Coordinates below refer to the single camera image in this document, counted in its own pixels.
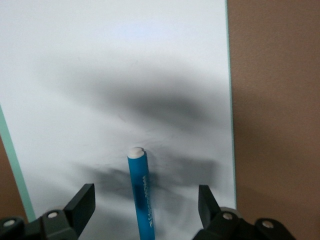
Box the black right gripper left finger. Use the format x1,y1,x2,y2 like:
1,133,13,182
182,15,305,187
0,183,96,240

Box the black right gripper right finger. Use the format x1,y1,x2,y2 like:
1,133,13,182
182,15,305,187
196,184,295,240

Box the blue marker with white end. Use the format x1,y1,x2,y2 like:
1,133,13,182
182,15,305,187
126,146,157,240

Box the mint clipboard with white paper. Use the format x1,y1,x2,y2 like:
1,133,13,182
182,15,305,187
0,0,237,240

